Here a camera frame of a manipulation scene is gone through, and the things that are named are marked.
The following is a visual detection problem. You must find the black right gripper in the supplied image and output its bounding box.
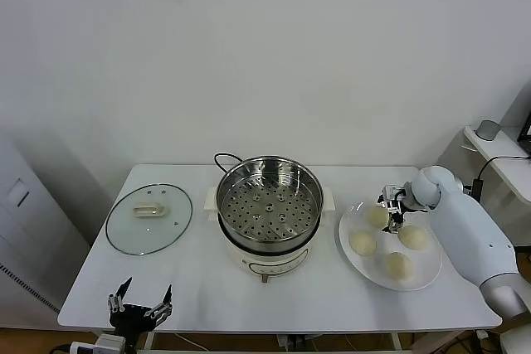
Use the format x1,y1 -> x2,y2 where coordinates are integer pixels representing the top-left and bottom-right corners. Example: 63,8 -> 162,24
376,194 -> 412,234

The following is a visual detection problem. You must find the black framed monitor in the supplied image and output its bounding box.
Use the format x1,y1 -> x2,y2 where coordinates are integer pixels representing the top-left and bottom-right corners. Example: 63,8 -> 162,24
516,108 -> 531,143

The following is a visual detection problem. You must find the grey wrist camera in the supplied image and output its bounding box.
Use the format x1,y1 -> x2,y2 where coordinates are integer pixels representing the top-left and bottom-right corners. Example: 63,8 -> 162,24
94,332 -> 127,354
380,183 -> 402,206

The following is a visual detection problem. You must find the white steamed baozi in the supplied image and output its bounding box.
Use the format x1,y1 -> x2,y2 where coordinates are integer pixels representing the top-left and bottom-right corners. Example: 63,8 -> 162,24
348,230 -> 378,256
365,206 -> 391,230
383,251 -> 416,281
397,225 -> 431,251

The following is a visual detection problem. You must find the white round plate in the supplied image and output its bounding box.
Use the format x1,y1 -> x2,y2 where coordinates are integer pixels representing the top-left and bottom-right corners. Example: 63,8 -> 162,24
338,199 -> 444,292

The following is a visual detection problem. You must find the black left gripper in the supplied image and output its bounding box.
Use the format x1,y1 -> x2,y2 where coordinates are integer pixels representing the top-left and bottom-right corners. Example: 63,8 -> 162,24
108,276 -> 173,349

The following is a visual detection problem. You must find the white side desk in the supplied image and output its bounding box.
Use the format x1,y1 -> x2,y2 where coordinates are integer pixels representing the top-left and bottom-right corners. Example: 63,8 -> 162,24
431,125 -> 531,247

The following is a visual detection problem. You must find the white table frame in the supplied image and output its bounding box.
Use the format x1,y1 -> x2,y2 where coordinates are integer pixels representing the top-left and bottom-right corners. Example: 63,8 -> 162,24
143,331 -> 403,354

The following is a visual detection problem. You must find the white grey cabinet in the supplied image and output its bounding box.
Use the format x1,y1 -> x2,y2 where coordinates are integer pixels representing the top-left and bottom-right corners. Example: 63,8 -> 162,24
0,129 -> 92,322

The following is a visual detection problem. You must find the black power adapter with cable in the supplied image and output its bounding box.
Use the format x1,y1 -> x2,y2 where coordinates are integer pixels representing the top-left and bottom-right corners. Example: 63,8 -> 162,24
462,155 -> 531,196

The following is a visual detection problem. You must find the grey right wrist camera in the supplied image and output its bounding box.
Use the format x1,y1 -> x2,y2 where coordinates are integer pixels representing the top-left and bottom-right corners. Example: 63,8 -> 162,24
380,183 -> 402,206

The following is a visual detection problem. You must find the cream electric cooker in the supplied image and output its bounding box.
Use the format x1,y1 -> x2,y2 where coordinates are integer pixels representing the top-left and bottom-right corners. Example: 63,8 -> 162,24
202,186 -> 336,284

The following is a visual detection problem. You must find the black cooker power cord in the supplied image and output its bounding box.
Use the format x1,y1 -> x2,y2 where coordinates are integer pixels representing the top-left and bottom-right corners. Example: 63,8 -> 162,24
213,153 -> 246,175

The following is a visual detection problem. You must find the grey round speaker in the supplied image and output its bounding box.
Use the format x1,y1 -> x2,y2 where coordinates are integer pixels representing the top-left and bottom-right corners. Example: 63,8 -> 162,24
475,119 -> 501,140

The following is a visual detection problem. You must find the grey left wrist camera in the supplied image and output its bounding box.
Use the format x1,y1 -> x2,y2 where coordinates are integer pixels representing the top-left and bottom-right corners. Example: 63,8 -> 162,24
94,332 -> 127,354

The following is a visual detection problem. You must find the round glass pot lid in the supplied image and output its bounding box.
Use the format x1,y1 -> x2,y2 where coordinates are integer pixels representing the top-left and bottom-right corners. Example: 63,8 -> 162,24
105,182 -> 195,256

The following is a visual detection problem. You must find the stainless steel steamer basket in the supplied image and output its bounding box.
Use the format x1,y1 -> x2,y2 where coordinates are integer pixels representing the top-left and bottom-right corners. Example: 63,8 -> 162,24
216,156 -> 325,252

